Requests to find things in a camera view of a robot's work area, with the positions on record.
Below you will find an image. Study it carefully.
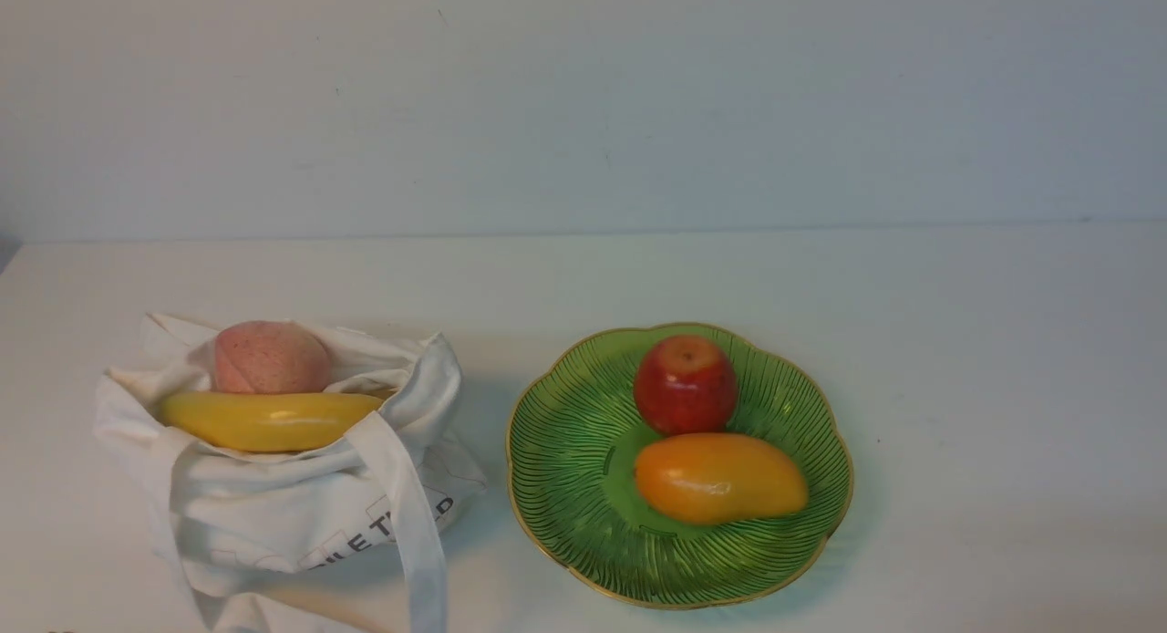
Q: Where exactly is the pink peach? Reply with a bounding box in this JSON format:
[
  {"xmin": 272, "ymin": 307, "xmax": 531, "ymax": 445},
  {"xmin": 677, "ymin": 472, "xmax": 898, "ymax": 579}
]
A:
[{"xmin": 214, "ymin": 320, "xmax": 331, "ymax": 395}]

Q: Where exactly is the white cloth tote bag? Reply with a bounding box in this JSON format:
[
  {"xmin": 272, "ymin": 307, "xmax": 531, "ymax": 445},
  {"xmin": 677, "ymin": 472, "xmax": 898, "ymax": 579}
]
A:
[{"xmin": 93, "ymin": 314, "xmax": 485, "ymax": 632}]

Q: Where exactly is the red apple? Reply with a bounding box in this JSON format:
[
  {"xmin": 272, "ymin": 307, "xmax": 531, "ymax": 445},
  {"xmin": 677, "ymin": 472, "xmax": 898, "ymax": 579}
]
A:
[{"xmin": 633, "ymin": 335, "xmax": 738, "ymax": 437}]

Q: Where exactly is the green glass plate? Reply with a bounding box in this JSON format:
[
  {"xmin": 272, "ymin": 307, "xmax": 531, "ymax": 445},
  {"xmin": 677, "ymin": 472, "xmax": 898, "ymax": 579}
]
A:
[{"xmin": 506, "ymin": 322, "xmax": 855, "ymax": 608}]

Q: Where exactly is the orange mango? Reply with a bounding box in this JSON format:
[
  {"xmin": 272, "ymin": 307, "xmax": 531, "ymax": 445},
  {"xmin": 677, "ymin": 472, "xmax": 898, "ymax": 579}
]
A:
[{"xmin": 634, "ymin": 433, "xmax": 810, "ymax": 526}]

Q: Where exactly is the yellow banana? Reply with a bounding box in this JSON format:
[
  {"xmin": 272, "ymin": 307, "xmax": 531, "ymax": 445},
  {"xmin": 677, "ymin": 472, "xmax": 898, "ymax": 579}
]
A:
[{"xmin": 158, "ymin": 391, "xmax": 385, "ymax": 454}]

